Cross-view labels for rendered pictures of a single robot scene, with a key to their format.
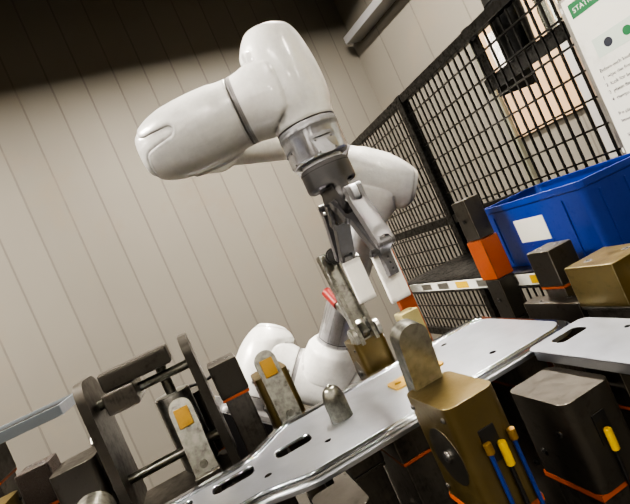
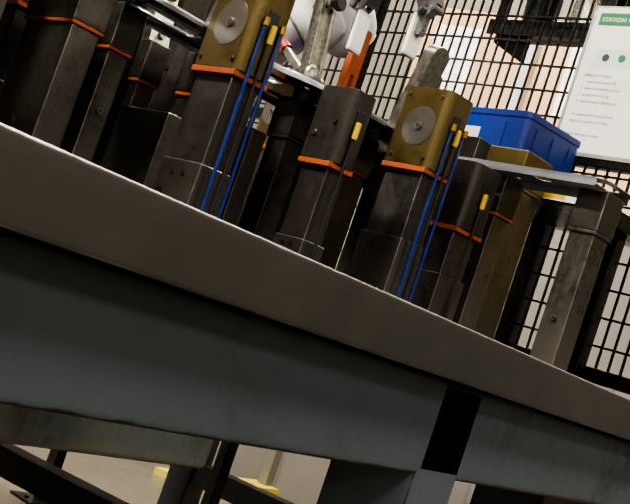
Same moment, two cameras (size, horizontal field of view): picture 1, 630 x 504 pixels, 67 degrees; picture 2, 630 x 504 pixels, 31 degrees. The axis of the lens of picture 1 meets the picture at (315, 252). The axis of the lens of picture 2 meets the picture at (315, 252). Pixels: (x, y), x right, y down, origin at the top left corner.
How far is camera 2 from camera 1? 1.32 m
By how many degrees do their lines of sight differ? 29
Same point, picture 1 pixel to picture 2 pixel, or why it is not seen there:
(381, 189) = (341, 16)
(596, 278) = (510, 158)
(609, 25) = (614, 47)
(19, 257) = not seen: outside the picture
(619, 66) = (598, 80)
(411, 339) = (439, 58)
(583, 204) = (521, 130)
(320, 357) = not seen: hidden behind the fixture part
